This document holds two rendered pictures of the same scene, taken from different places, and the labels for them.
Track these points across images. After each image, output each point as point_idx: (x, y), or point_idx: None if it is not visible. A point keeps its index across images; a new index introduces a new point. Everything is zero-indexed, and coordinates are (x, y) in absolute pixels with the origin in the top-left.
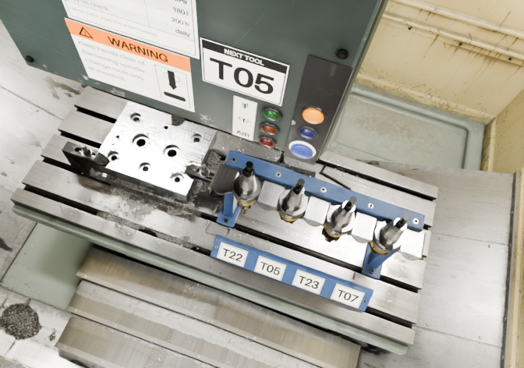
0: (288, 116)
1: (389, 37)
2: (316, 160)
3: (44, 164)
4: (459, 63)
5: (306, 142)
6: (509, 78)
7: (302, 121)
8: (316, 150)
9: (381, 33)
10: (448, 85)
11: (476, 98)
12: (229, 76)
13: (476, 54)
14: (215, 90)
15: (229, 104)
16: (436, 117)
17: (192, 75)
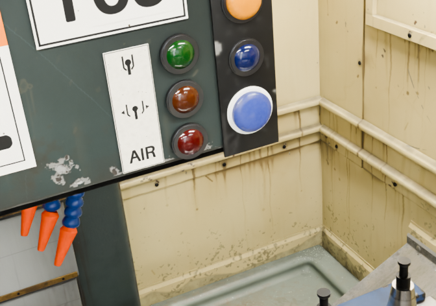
0: (204, 41)
1: (139, 212)
2: (277, 122)
3: None
4: (239, 189)
5: (250, 85)
6: (300, 169)
7: (230, 32)
8: (270, 95)
9: (127, 214)
10: (248, 225)
11: (287, 220)
12: (85, 2)
13: (248, 164)
14: (65, 63)
15: (100, 87)
16: (265, 275)
17: (12, 52)
